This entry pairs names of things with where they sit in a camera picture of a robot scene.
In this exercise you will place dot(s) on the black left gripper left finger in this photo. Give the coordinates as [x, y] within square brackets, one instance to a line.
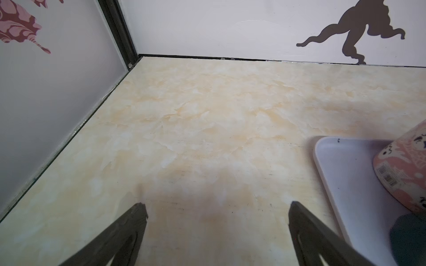
[117, 245]

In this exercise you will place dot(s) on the dark green mug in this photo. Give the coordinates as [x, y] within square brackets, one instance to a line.
[408, 240]

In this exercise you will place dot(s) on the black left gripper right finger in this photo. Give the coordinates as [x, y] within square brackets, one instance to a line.
[317, 245]

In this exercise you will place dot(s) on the lavender plastic tray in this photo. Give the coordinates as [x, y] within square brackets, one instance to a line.
[365, 210]

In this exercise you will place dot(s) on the pink patterned mug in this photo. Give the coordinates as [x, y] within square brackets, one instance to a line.
[401, 168]

